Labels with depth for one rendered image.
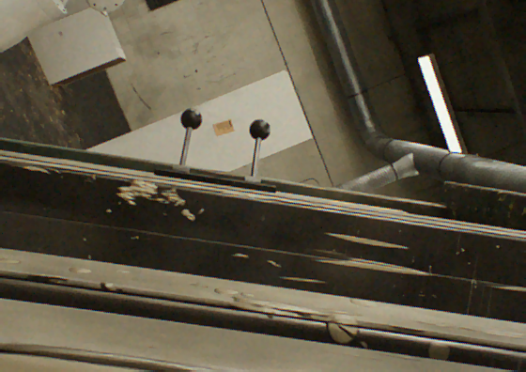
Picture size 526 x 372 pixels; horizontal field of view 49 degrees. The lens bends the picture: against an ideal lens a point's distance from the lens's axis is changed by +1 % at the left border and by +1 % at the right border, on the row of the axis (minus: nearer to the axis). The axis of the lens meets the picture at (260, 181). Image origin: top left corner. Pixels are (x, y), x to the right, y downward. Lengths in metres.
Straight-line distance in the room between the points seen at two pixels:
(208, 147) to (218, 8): 4.74
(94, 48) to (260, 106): 2.01
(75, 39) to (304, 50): 4.18
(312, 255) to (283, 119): 4.22
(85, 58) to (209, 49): 3.43
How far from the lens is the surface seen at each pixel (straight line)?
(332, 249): 0.42
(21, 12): 1.03
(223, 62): 9.02
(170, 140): 4.63
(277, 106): 4.62
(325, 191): 1.18
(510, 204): 1.01
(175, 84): 9.04
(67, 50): 6.00
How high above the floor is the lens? 1.51
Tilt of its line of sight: level
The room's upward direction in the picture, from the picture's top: 68 degrees clockwise
